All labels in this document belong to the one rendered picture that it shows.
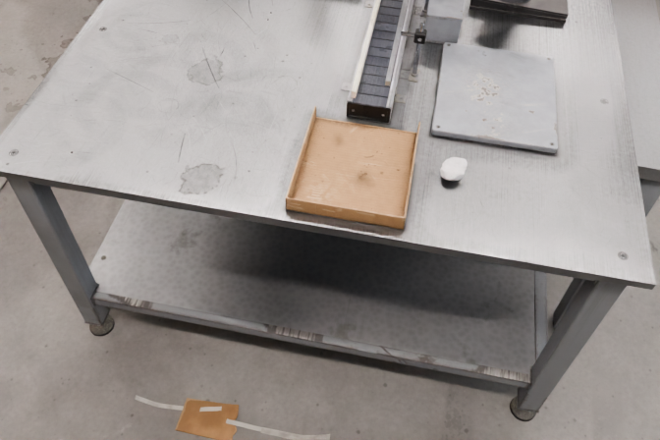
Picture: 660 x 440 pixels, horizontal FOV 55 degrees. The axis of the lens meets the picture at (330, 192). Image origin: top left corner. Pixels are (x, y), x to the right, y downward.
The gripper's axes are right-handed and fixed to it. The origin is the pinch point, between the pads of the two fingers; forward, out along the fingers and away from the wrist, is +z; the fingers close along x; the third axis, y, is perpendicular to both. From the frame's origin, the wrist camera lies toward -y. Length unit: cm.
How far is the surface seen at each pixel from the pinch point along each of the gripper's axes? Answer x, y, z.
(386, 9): 13.1, 1.1, -1.0
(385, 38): 25.0, -0.6, -7.8
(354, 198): 74, -1, -30
